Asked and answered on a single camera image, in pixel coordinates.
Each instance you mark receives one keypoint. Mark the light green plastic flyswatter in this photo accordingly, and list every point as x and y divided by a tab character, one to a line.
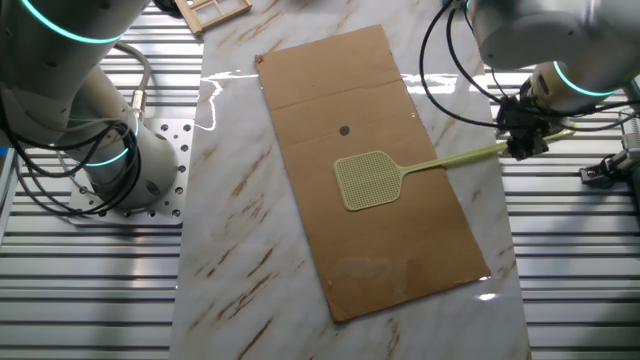
367	180

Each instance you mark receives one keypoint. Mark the brown cardboard sheet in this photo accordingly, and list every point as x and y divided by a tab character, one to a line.
375	250

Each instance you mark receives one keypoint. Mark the silver finned camera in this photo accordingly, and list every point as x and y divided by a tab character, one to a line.
632	137

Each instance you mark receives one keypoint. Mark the small black dot target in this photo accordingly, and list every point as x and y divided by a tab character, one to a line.
344	131

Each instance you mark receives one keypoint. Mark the perforated aluminium base plate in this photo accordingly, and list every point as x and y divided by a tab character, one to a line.
175	200

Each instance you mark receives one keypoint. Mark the black clamp device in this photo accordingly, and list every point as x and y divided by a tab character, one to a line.
622	162

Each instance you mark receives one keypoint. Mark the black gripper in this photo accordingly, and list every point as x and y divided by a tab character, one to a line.
522	120

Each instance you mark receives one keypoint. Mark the small wooden window frame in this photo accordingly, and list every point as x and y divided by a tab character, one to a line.
196	20

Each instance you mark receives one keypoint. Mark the white marble board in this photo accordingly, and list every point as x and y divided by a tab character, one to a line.
240	225

